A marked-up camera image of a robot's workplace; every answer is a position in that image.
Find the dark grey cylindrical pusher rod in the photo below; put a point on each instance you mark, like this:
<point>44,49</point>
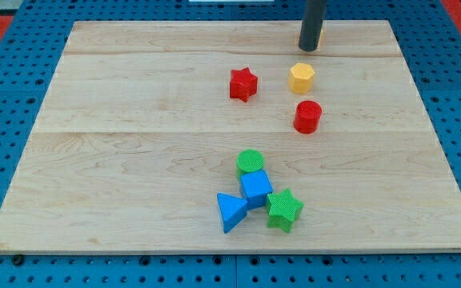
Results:
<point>312,24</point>

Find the yellow hexagon block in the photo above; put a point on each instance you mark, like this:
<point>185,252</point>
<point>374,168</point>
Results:
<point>301,78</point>

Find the red star block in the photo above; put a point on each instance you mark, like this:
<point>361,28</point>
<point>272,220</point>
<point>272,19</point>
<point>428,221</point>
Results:
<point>243,84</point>

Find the red cylinder block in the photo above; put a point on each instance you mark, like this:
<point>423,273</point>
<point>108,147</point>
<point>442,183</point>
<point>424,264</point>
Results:
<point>307,116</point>

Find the green cylinder block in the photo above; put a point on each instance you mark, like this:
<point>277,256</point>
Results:
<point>248,161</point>

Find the blue cube block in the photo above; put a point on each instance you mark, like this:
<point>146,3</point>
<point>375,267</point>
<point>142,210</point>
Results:
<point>255,187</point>

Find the green star block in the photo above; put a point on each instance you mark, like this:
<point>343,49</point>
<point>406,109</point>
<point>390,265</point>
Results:
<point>283,210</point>

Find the light wooden board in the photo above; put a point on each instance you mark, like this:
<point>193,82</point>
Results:
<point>137,134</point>

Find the blue triangle block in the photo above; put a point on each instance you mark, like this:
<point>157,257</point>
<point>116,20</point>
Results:
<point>232,210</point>

